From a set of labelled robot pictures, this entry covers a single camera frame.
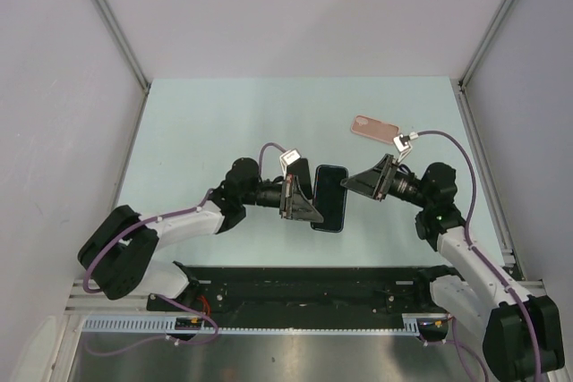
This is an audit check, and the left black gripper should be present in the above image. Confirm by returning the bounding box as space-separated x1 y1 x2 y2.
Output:
241 174 322 223

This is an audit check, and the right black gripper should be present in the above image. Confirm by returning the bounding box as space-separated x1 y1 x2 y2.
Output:
340 154 431 209

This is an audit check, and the black phone case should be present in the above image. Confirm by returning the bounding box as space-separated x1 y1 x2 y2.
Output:
310 164 350 233

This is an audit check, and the pink phone case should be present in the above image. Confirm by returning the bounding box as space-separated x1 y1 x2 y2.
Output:
350 115 399 145

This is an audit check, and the white-edged black smartphone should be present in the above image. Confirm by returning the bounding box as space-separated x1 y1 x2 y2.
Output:
286 157 313 200

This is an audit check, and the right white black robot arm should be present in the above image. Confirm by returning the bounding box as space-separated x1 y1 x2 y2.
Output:
341 155 565 381

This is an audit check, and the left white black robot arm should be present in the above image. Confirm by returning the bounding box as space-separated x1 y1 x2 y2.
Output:
78 151 323 310

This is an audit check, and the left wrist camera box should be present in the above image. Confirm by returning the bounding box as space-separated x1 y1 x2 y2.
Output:
279 149 301 176

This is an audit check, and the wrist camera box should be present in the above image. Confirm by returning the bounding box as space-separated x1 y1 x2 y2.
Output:
393 132 418 164
279 149 301 176

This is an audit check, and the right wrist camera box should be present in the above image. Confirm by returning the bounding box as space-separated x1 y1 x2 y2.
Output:
393 132 418 164

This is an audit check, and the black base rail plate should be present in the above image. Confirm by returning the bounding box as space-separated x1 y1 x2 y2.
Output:
145 264 523 343

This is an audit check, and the right aluminium frame post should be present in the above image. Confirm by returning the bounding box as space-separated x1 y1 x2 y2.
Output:
458 0 518 91

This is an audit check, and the aluminium frame post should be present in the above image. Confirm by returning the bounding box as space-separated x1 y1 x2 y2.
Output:
90 0 150 95
458 0 518 91

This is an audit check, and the left aluminium frame post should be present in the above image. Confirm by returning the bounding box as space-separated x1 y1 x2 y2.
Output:
90 0 150 95

